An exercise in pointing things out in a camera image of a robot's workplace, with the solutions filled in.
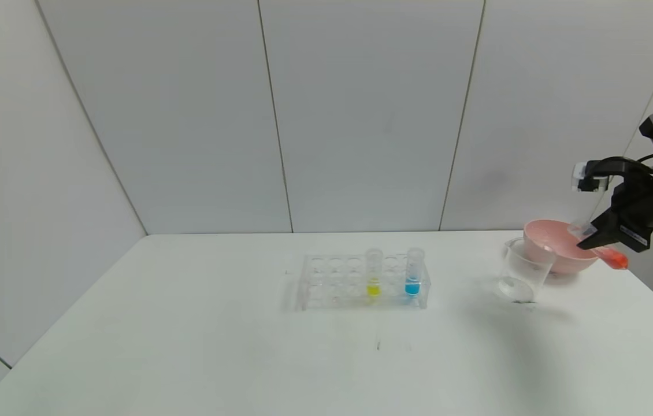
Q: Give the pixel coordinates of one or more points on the pink bowl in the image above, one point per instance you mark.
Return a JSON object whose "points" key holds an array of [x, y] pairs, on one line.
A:
{"points": [[557, 254]]}

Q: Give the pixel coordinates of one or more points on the test tube with red pigment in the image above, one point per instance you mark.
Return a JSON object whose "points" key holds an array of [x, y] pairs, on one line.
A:
{"points": [[615, 260]]}

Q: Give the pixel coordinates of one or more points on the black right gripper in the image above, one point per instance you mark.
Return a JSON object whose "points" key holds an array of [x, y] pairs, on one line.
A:
{"points": [[630, 231]]}

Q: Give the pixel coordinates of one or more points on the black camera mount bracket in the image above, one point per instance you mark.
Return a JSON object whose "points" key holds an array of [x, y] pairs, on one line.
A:
{"points": [[621, 164]]}

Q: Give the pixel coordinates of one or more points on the test tube with blue pigment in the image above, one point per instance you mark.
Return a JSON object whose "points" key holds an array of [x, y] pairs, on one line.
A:
{"points": [[412, 285]]}

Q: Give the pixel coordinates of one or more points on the clear plastic test tube rack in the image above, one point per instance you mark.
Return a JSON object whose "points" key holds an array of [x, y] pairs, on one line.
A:
{"points": [[338, 289]]}

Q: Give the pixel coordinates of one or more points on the clear glass beaker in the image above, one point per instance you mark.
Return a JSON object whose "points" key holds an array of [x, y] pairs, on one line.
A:
{"points": [[520, 277]]}

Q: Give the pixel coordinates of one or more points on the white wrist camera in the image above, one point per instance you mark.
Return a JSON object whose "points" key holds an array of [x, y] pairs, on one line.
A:
{"points": [[587, 180]]}

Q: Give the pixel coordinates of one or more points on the test tube with yellow pigment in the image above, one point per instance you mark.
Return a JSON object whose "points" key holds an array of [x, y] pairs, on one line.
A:
{"points": [[373, 286]]}

